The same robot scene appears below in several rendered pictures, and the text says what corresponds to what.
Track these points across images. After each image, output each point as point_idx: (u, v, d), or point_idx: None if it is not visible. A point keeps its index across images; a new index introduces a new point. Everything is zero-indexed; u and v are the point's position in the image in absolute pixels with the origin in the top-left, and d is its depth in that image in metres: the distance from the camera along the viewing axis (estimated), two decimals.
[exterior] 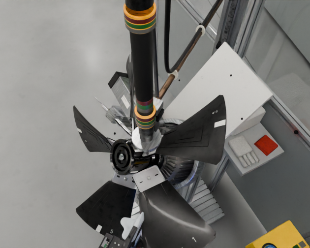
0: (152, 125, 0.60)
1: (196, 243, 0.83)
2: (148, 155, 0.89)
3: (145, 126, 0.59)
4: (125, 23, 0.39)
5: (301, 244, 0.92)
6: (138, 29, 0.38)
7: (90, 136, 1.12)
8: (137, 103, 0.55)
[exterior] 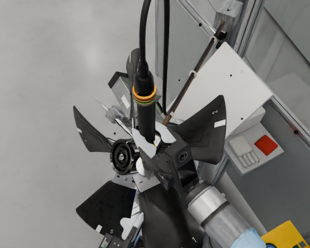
0: None
1: (196, 243, 0.83)
2: None
3: None
4: (134, 99, 0.53)
5: (301, 244, 0.92)
6: (143, 104, 0.53)
7: (90, 136, 1.12)
8: None
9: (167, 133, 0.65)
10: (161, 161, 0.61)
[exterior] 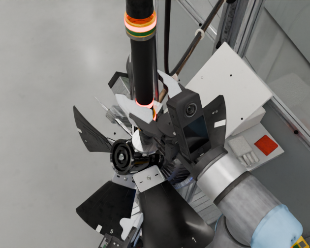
0: None
1: (196, 243, 0.83)
2: (148, 155, 0.89)
3: None
4: (126, 31, 0.40)
5: (301, 244, 0.92)
6: (139, 36, 0.39)
7: (90, 136, 1.12)
8: None
9: (176, 89, 0.52)
10: (163, 123, 0.48)
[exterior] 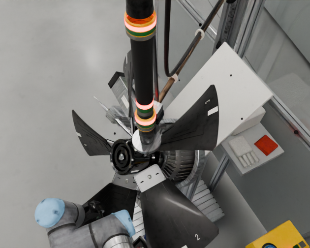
0: (152, 128, 0.61)
1: None
2: None
3: (145, 129, 0.61)
4: (126, 31, 0.40)
5: (301, 244, 0.92)
6: (139, 36, 0.39)
7: (127, 84, 0.98)
8: (137, 107, 0.56)
9: None
10: None
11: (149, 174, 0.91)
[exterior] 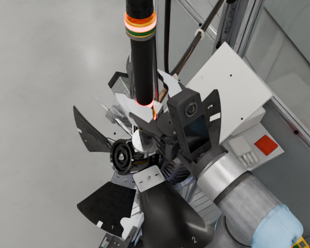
0: None
1: (111, 229, 1.09)
2: None
3: None
4: (126, 31, 0.40)
5: (301, 244, 0.92)
6: (139, 36, 0.39)
7: (130, 83, 0.97)
8: None
9: (177, 88, 0.52)
10: (163, 122, 0.47)
11: (149, 175, 0.91)
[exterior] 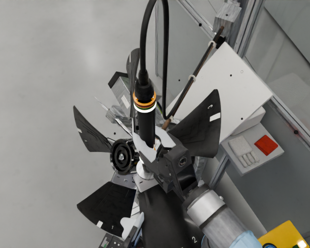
0: None
1: (111, 229, 1.09)
2: None
3: None
4: (134, 105, 0.55)
5: (301, 244, 0.92)
6: (143, 109, 0.54)
7: (130, 83, 0.97)
8: None
9: (167, 138, 0.67)
10: (161, 165, 0.63)
11: None
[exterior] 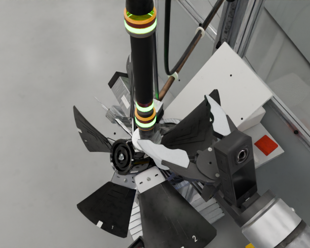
0: (152, 126, 0.61)
1: (111, 229, 1.09)
2: None
3: (145, 127, 0.60)
4: (126, 27, 0.39)
5: None
6: (139, 33, 0.39)
7: (130, 83, 0.97)
8: (137, 105, 0.55)
9: (223, 121, 0.47)
10: (202, 162, 0.43)
11: (148, 179, 0.92)
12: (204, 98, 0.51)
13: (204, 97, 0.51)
